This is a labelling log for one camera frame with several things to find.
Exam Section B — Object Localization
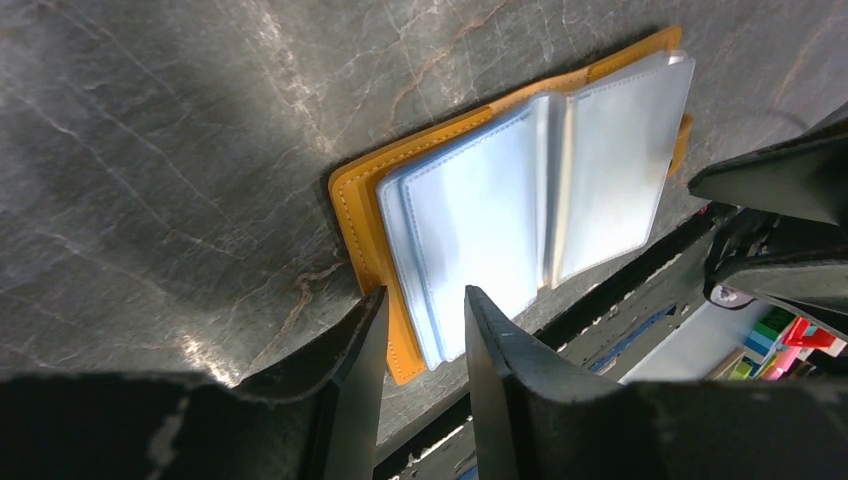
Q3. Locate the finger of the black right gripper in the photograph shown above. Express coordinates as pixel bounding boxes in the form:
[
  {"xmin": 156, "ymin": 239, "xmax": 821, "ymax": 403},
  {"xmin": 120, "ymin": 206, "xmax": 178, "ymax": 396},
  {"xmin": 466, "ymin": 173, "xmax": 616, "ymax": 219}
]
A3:
[
  {"xmin": 688, "ymin": 104, "xmax": 847, "ymax": 226},
  {"xmin": 703, "ymin": 208, "xmax": 847, "ymax": 340}
]

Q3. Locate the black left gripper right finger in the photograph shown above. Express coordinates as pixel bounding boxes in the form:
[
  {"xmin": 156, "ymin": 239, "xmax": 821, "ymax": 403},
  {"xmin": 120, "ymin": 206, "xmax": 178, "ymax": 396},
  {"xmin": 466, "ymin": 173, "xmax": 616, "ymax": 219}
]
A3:
[{"xmin": 464, "ymin": 286, "xmax": 847, "ymax": 479}]

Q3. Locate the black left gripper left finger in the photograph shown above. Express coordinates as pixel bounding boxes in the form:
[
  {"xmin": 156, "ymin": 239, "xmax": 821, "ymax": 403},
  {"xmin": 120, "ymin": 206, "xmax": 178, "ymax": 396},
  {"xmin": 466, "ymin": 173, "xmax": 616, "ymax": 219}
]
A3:
[{"xmin": 1, "ymin": 288, "xmax": 388, "ymax": 479}]

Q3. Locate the orange leather card holder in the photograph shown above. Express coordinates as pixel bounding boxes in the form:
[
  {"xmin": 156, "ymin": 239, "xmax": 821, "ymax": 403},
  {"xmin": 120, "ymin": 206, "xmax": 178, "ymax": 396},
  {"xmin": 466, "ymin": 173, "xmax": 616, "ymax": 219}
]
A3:
[{"xmin": 328, "ymin": 26, "xmax": 696, "ymax": 385}]

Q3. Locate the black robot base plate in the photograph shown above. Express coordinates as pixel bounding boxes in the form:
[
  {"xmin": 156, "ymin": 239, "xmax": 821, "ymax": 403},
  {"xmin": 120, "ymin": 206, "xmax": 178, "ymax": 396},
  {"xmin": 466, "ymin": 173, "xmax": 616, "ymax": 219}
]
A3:
[{"xmin": 373, "ymin": 204, "xmax": 734, "ymax": 479}]

